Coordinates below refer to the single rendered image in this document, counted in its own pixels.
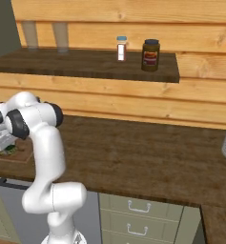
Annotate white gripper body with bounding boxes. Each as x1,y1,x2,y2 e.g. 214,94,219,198
0,129,18,154

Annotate brown wooden cutting board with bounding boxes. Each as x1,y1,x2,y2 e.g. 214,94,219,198
0,136,34,165

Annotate blue-lidded white-label jar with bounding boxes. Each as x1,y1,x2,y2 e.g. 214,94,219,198
115,35,129,62

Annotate pale green drawer front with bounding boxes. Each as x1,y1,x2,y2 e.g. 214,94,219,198
99,192,185,223
99,209,182,240
100,230,179,244

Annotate dark brown jar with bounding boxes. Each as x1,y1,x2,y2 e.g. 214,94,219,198
140,38,161,72

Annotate pale green cupboard side panel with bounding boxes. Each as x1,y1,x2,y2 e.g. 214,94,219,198
175,204,203,244

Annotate dark dishwasher handle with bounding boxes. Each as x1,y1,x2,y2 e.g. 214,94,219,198
0,177,33,192

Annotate dark wooden wall shelf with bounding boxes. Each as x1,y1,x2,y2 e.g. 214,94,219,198
0,47,181,84

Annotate white drawer handle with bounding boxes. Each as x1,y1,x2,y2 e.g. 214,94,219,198
127,199,153,214
126,222,150,237

